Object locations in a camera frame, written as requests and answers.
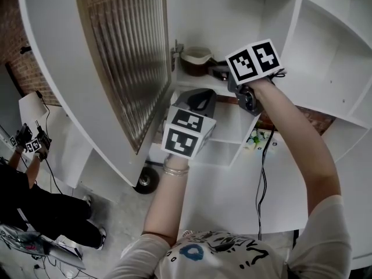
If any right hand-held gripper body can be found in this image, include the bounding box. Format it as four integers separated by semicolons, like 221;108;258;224
226;38;287;117

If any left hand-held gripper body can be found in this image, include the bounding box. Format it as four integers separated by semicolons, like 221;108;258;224
161;88;218;159

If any brown and white mug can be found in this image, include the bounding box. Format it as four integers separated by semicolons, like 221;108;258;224
180;46;217;77

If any white wall cabinet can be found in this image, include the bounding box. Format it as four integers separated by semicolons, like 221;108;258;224
162;0;372;168

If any person's left forearm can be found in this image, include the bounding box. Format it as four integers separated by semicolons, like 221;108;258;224
142;152;191;246

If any person's right forearm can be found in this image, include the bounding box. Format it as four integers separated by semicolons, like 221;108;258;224
251;78;342;214

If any white desk with hutch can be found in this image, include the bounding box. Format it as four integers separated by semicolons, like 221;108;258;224
174;128;320;237

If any metal door hinge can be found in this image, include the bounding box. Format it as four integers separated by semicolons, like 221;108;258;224
170;39;186;73

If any white pot with flowers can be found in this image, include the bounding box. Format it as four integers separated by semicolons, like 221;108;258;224
242;120;270;153

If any pale tissue box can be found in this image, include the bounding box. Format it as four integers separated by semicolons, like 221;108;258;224
263;139;278;156

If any ribbed glass cabinet door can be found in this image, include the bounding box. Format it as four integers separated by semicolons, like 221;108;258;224
17;0;175;187

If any white side cabinet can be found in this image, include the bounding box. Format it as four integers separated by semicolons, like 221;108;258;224
17;93;123;203

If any person's white printed shirt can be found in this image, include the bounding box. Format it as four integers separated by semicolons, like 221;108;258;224
103;195;354;279

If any silver shiny jacket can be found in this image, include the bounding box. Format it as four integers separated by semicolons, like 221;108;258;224
0;224;87;270

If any silver bangle bracelet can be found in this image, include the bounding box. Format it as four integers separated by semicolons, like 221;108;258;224
162;161;191;177

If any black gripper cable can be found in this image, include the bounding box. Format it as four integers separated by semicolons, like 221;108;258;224
254;125;276;241

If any thin black cable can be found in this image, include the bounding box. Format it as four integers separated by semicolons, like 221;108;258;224
43;155;73;196

